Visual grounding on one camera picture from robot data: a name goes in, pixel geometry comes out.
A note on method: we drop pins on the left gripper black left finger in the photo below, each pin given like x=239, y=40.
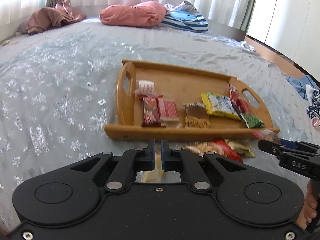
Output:
x=130, y=163

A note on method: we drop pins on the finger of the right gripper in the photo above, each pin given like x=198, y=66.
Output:
x=300, y=146
x=272, y=148

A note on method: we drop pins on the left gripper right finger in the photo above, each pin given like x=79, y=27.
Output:
x=187, y=165

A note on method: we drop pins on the gold silver snack packet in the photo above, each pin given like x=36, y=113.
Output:
x=158, y=175

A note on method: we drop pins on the brown peanut snack packet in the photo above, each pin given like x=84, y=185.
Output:
x=196, y=115

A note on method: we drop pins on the yellow white snack packet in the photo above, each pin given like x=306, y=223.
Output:
x=219, y=105

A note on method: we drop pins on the white red snack packet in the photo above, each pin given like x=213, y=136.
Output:
x=145, y=88

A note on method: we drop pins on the person right hand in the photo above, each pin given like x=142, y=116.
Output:
x=308, y=212

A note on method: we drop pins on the small pink snack packet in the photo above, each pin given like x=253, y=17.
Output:
x=266, y=134

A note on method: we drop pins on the green snack packet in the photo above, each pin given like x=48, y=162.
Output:
x=251, y=120

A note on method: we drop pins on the large red biscuit bag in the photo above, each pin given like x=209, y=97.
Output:
x=218, y=147

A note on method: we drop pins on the pink wafer snack packet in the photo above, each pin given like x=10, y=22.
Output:
x=168, y=113

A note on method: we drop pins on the dark red snack packet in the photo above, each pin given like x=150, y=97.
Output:
x=151, y=116

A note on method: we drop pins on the red long snack packet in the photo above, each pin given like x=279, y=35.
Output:
x=239, y=103

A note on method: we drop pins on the blue clothes pile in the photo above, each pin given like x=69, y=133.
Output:
x=309, y=91

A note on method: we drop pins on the wooden serving tray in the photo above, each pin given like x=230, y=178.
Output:
x=183, y=85

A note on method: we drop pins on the snowflake bed sheet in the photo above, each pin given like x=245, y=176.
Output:
x=58, y=88

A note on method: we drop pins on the white crumpled item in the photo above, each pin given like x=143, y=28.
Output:
x=247, y=47

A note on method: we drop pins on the white wardrobe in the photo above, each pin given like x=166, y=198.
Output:
x=290, y=27

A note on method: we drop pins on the blue striped pillow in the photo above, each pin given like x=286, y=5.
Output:
x=184, y=17

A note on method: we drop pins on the pink pillow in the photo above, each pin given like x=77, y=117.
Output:
x=146, y=14

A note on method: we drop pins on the mauve crumpled cloth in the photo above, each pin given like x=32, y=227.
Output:
x=48, y=18

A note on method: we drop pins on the wooden bed frame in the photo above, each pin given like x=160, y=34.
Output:
x=284, y=65

